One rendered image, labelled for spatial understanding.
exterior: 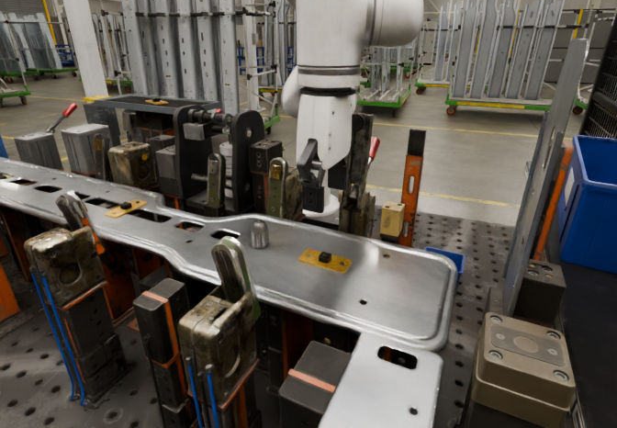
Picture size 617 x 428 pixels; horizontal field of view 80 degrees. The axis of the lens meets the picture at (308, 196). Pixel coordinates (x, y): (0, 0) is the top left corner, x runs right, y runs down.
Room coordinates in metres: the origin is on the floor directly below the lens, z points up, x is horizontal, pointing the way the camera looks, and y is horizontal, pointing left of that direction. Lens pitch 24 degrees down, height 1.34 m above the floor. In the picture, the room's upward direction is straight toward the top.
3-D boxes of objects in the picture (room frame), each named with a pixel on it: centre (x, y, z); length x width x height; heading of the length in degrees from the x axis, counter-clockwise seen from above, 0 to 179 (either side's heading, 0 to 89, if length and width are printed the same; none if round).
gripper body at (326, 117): (0.51, -0.03, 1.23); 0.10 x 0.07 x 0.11; 154
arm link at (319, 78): (0.51, -0.03, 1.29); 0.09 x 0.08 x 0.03; 154
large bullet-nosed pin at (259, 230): (0.57, 0.09, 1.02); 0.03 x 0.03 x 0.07
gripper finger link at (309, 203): (0.46, 0.00, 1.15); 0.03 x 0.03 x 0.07; 64
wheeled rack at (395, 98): (7.51, -1.46, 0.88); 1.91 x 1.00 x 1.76; 160
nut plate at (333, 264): (0.51, -0.03, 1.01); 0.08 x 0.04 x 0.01; 64
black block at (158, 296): (0.44, 0.22, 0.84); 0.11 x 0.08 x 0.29; 155
